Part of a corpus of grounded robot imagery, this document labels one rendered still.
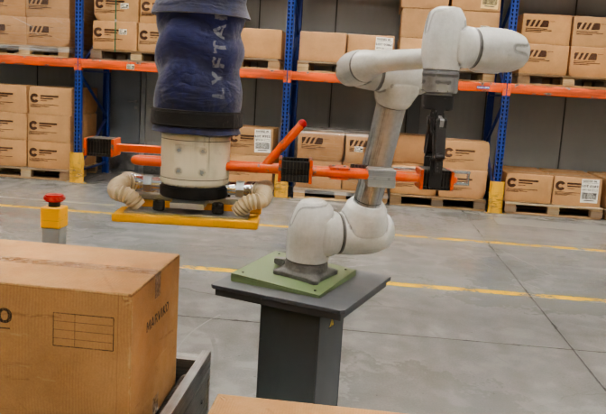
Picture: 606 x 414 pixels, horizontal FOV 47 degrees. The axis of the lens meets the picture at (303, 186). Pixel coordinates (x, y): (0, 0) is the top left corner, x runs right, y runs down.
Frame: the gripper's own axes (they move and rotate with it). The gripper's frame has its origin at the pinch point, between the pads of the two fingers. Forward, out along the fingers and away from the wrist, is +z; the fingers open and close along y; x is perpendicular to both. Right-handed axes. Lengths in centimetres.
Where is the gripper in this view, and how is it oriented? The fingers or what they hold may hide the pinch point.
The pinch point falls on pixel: (431, 175)
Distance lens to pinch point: 179.0
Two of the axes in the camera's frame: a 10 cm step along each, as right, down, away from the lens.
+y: 0.0, 1.5, -9.9
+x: 10.0, 0.6, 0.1
